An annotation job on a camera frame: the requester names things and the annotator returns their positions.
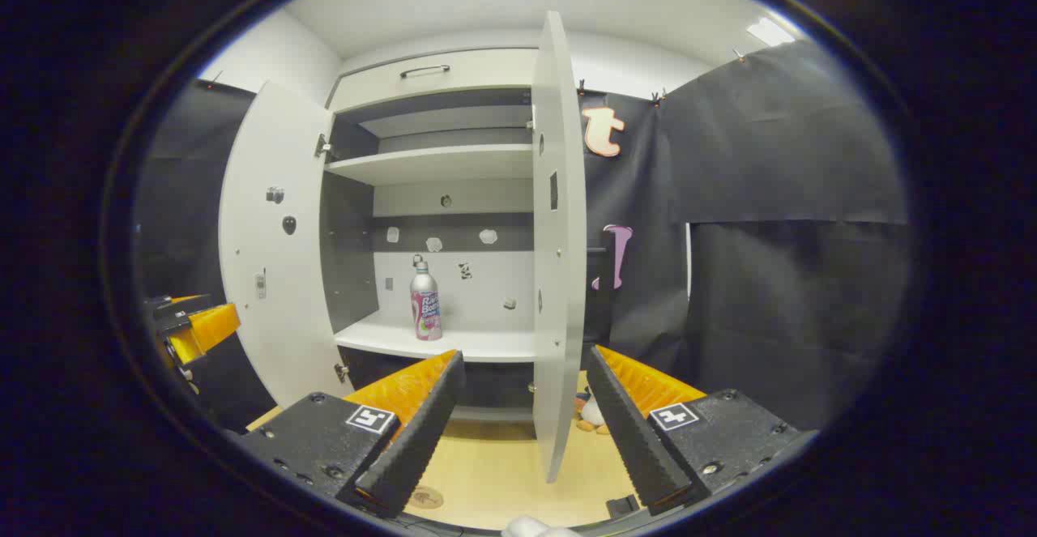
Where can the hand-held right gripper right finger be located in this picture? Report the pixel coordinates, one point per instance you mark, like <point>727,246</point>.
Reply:
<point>632,440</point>

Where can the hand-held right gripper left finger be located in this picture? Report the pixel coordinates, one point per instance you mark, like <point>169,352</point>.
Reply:
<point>421,440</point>

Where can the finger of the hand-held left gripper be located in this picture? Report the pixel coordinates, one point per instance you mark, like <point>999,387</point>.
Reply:
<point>174,307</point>
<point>215,326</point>

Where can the white cabinet door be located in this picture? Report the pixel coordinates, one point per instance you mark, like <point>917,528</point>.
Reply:
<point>275,294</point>
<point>559,318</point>

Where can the silver bottle with pink label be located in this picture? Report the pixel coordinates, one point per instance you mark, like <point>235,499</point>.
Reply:
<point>425,310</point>

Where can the white cabinet shelf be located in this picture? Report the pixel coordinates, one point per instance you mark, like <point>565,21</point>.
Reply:
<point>445,122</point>
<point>486,344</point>
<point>437,164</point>

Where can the white and grey cabinet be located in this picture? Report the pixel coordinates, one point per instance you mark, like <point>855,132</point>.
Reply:
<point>454,294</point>

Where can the white cabinet drawer front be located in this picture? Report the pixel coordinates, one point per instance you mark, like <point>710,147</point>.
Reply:
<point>486,71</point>

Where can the penguin plush toy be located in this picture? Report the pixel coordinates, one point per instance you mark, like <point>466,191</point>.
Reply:
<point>591,414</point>

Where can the ceiling light panel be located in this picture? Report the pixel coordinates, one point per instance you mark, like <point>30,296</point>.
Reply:
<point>770,31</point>

